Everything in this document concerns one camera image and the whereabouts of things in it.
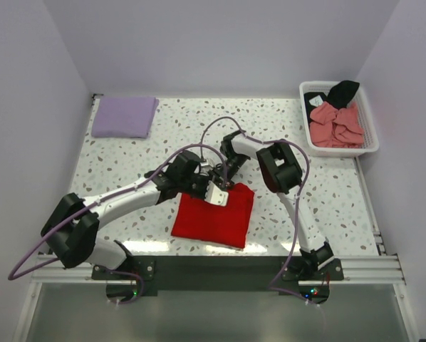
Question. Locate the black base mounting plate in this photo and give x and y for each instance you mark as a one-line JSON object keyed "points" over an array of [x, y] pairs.
{"points": [[149, 275]]}

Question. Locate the pink t shirt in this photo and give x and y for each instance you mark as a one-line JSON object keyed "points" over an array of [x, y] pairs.
{"points": [[336, 128]]}

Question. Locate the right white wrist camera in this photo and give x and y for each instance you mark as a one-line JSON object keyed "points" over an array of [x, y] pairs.
{"points": [[207, 164]]}

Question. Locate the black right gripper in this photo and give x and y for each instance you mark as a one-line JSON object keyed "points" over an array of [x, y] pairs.
{"points": [[226, 180]]}

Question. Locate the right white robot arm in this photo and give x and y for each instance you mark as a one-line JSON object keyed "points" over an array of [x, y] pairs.
{"points": [[283, 176]]}

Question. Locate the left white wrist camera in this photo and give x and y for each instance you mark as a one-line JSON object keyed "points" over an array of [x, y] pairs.
{"points": [[215, 196]]}

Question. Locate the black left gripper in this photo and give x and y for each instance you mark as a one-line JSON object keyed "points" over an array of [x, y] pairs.
{"points": [[206, 179]]}

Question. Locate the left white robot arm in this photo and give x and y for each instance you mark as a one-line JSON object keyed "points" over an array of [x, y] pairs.
{"points": [[71, 232]]}

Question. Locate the red t shirt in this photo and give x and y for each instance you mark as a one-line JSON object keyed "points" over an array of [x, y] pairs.
{"points": [[228, 225]]}

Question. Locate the white plastic laundry basket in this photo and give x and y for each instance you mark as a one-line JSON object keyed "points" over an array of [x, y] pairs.
{"points": [[365, 120]]}

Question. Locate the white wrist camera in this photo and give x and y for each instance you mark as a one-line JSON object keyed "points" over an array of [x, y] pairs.
{"points": [[215, 196], [207, 164]]}

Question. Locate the folded lilac t shirt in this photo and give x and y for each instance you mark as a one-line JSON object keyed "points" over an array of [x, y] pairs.
{"points": [[124, 117]]}

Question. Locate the aluminium frame rail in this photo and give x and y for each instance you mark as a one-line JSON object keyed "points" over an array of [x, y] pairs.
{"points": [[356, 270]]}

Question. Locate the black t shirt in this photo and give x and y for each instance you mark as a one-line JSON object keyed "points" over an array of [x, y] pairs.
{"points": [[339, 94]]}

